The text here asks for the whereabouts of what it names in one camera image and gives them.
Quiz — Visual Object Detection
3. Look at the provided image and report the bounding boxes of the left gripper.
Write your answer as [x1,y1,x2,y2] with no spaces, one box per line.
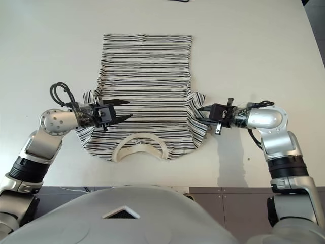
[72,96,134,132]

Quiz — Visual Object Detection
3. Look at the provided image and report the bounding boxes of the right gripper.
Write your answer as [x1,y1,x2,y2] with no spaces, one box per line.
[196,97,251,135]

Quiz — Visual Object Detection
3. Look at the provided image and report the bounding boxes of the striped T-shirt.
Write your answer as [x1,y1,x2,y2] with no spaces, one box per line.
[76,33,208,162]

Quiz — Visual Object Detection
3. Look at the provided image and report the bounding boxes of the robot body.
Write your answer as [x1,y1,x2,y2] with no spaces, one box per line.
[4,184,240,244]

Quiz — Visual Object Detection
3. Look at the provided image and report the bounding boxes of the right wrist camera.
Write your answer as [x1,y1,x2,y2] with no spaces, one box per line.
[210,103,230,122]

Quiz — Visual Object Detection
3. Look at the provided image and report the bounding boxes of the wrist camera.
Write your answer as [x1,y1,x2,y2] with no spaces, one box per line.
[210,103,230,122]
[94,105,115,126]

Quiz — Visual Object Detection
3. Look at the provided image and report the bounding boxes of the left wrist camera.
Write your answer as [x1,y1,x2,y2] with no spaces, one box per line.
[94,105,115,126]

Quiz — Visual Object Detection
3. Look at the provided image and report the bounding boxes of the black cable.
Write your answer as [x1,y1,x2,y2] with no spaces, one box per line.
[247,100,276,151]
[49,81,77,110]

